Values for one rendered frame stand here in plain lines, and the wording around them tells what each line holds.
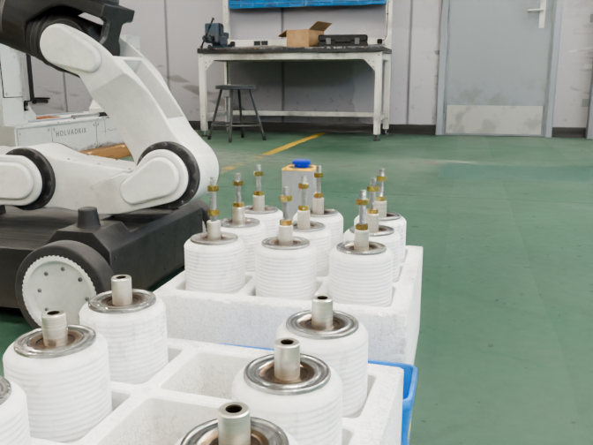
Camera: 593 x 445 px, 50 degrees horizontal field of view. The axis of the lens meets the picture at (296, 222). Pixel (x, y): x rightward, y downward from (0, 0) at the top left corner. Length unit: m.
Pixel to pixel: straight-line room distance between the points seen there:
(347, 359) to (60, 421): 0.27
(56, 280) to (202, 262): 0.40
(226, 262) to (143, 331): 0.29
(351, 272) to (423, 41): 5.22
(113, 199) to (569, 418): 0.97
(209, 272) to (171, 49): 5.78
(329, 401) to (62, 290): 0.84
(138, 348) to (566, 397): 0.70
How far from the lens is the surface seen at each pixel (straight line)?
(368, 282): 0.93
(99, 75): 1.41
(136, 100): 1.40
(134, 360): 0.74
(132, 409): 0.68
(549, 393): 1.15
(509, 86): 6.06
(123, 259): 1.33
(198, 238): 1.02
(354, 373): 0.65
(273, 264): 0.95
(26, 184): 1.52
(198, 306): 0.98
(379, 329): 0.92
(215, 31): 5.62
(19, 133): 3.60
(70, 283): 1.28
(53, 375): 0.63
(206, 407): 0.67
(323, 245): 1.07
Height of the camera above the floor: 0.50
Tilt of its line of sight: 13 degrees down
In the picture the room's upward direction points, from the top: straight up
